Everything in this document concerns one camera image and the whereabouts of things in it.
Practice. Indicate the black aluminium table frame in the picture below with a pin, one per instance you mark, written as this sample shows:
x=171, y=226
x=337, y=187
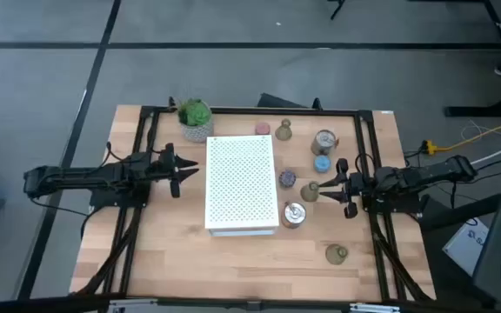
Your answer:
x=276, y=111

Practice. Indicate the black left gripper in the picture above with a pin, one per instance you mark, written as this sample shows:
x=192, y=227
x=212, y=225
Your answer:
x=163, y=167

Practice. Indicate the green ribbed glass candle holder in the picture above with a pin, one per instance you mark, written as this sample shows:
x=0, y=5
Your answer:
x=336, y=255
x=309, y=192
x=283, y=130

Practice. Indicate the silver tin candle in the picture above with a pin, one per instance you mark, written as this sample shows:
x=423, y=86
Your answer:
x=323, y=141
x=294, y=214

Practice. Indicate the black desk foot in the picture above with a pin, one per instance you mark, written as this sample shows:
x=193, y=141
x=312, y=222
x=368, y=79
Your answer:
x=472, y=111

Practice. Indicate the small red patterned candle holder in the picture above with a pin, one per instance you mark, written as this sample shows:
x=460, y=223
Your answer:
x=262, y=128

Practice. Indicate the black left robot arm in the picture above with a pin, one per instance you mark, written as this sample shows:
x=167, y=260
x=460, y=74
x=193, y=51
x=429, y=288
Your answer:
x=81, y=176

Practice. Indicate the silver metal bracket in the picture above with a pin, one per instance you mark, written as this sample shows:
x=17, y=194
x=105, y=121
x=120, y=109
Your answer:
x=374, y=308
x=133, y=306

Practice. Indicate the black metal bar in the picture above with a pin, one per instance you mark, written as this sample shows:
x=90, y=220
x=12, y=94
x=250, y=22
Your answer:
x=463, y=211

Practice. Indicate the small blue patterned candle holder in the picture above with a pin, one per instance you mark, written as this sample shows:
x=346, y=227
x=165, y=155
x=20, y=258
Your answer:
x=322, y=164

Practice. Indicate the white perforated metal shelf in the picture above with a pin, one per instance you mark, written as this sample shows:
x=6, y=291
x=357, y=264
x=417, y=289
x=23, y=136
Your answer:
x=233, y=195

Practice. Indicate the white printed booklet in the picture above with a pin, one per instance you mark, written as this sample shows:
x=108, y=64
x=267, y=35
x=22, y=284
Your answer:
x=468, y=248

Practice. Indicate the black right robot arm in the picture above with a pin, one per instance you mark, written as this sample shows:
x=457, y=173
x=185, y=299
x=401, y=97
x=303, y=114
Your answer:
x=424, y=176

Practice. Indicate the small purple patterned candle holder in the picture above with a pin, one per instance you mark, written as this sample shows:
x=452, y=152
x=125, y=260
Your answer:
x=287, y=178

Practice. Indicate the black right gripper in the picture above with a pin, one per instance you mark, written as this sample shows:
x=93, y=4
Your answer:
x=359, y=186

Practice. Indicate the black wedge-shaped mount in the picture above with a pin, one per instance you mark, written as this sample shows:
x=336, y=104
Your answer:
x=276, y=102

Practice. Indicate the black tripod leg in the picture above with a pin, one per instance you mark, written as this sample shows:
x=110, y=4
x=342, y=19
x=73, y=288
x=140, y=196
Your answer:
x=338, y=8

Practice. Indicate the succulent in triangle-patterned pot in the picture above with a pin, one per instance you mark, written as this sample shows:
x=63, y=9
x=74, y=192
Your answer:
x=196, y=119

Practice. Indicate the black horizontal beam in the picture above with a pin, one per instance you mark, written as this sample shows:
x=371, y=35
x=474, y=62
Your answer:
x=15, y=308

